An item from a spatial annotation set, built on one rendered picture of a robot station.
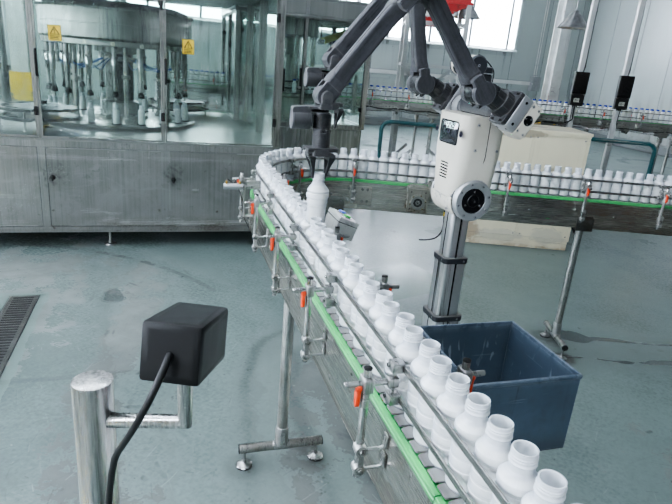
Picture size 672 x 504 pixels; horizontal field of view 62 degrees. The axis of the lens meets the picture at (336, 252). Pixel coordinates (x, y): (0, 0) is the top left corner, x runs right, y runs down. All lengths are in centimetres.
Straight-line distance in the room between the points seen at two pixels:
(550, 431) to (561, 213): 215
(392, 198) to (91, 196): 262
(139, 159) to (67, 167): 54
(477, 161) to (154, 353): 181
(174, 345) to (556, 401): 125
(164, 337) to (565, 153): 565
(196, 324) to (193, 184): 452
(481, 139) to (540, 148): 376
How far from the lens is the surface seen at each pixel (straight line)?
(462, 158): 212
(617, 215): 372
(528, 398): 151
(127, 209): 499
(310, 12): 690
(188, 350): 43
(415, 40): 233
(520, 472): 85
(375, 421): 120
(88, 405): 53
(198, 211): 499
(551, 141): 590
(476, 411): 92
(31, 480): 265
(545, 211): 356
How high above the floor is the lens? 164
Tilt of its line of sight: 19 degrees down
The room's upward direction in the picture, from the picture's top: 5 degrees clockwise
